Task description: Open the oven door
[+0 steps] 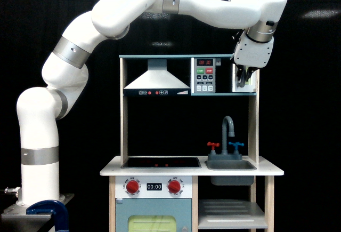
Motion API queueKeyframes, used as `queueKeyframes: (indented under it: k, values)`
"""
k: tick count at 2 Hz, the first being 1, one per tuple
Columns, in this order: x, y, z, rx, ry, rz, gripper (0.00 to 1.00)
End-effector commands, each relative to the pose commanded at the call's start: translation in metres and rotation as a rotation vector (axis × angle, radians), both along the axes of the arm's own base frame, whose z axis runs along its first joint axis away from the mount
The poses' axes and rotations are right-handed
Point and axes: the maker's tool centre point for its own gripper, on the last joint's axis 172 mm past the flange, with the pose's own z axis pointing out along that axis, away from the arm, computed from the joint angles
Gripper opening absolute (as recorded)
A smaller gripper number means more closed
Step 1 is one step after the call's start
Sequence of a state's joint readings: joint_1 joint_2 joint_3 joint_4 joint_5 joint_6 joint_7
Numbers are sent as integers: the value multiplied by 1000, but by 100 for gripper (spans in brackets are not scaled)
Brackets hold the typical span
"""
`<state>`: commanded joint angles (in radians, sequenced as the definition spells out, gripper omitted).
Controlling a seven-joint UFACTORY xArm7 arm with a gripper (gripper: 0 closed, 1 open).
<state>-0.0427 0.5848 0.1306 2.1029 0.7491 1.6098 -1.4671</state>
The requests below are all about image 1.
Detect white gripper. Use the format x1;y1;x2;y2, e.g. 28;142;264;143
233;32;274;87

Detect wooden toy kitchen frame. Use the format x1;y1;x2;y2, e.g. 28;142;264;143
101;54;283;231

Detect grey toy faucet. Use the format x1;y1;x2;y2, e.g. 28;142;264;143
208;116;242;161

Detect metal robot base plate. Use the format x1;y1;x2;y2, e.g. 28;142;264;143
1;193;75;219

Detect grey lower shelf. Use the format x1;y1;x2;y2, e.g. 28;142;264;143
198;199;268;229

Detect right red oven knob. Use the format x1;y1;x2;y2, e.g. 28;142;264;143
168;180;181;194

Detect blue faucet tap handle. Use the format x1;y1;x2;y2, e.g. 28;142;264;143
228;141;245;155

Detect white toy microwave door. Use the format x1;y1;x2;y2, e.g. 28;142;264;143
232;64;256;93

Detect grey microwave control panel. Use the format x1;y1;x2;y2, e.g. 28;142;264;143
191;57;216;94

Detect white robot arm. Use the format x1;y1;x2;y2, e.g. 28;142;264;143
17;0;287;206

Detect blue clamp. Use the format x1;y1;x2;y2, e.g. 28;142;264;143
26;200;70;232

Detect red oven knob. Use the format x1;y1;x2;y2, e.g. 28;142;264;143
126;180;140;194
168;180;181;194

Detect left red oven knob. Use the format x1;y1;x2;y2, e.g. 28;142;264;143
126;180;140;194

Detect silver toy range hood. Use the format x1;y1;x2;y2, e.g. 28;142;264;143
123;59;191;97

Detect black toy stovetop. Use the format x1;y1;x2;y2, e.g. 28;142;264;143
122;157;201;169

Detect red faucet tap handle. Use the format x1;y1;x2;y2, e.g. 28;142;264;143
207;142;220;155

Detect grey toy sink basin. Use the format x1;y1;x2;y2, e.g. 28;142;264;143
205;160;257;186

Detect black oven timer display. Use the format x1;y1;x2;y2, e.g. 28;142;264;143
147;182;163;191

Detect teal lower oven door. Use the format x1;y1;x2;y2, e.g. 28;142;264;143
116;198;192;231

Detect black backdrop curtain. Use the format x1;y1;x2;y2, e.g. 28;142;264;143
1;0;340;231

